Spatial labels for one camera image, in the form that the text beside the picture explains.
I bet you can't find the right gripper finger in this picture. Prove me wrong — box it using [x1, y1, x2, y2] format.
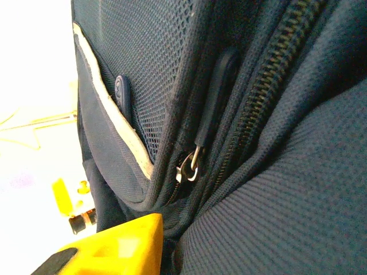
[31, 212, 164, 275]

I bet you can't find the orange wine glass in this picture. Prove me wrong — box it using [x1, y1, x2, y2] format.
[51, 176, 92, 217]

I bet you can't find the small dark bottle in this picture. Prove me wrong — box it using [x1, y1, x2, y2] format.
[68, 210, 97, 234]

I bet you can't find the gold wire glass rack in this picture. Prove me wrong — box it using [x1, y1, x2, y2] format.
[0, 107, 78, 152]

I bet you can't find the navy blue backpack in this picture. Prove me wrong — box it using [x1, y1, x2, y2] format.
[70, 0, 367, 275]

